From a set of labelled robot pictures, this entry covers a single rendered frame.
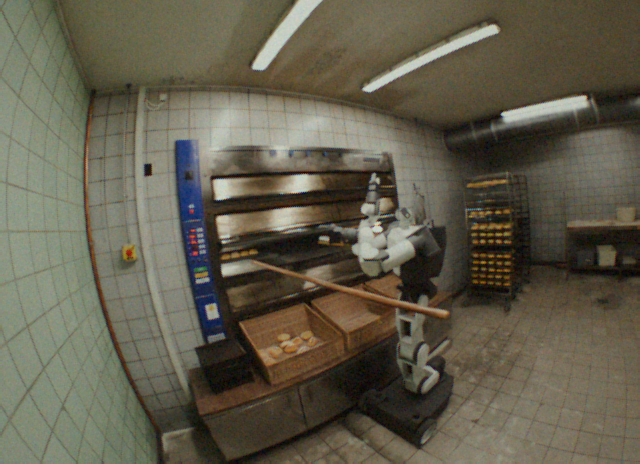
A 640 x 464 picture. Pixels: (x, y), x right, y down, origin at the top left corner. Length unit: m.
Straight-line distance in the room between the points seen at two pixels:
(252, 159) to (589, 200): 5.48
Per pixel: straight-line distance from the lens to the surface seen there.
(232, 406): 1.53
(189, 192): 1.71
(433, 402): 1.96
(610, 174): 5.66
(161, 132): 1.84
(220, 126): 1.89
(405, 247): 1.15
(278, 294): 1.92
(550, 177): 5.59
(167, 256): 1.73
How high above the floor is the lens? 1.56
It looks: 3 degrees down
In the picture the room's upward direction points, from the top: 7 degrees counter-clockwise
